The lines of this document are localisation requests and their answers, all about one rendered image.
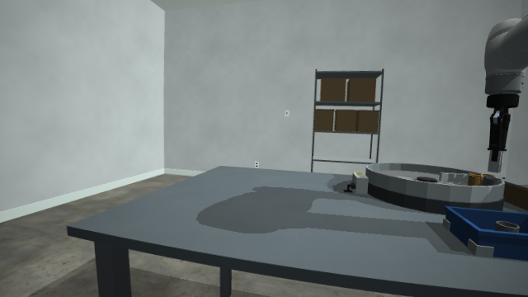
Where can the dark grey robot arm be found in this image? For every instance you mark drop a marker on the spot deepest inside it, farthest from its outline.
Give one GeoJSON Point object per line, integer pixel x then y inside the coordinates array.
{"type": "Point", "coordinates": [506, 57]}

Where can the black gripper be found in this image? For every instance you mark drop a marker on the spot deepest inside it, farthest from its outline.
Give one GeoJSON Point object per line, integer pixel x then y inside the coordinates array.
{"type": "Point", "coordinates": [499, 123]}

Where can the blue open crate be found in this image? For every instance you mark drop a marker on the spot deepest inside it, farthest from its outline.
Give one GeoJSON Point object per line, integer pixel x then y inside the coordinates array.
{"type": "Point", "coordinates": [488, 243]}

